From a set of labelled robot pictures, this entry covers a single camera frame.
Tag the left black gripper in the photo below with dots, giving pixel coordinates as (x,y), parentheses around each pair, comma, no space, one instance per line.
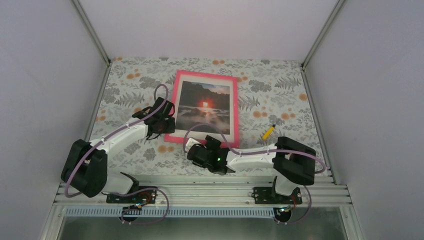
(171,128)

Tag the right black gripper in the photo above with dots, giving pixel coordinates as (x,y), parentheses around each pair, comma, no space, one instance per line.
(213,143)

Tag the pink picture frame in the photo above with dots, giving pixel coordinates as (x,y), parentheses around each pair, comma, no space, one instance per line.
(199,131)

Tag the yellow screwdriver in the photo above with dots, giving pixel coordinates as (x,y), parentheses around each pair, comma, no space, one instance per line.
(267,134)

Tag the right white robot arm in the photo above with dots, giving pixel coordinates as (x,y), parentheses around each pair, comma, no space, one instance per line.
(292,162)

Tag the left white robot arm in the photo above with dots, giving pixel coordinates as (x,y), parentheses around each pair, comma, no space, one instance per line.
(86,166)

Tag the sunset photo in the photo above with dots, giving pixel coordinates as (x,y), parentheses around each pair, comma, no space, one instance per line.
(203,103)

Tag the floral table mat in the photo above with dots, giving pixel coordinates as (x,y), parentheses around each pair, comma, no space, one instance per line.
(270,92)

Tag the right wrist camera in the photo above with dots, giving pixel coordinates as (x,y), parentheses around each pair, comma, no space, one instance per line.
(190,143)

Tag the grey slotted cable duct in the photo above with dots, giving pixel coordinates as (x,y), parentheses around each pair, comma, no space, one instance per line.
(172,212)

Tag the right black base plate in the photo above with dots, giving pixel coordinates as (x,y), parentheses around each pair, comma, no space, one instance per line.
(268,196)

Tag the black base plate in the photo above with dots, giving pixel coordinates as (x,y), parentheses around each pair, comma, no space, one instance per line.
(268,196)
(144,197)

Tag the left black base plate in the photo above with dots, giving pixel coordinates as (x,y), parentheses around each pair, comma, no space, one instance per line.
(144,197)

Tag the aluminium mounting rail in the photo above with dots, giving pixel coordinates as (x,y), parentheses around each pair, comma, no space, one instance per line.
(235,191)

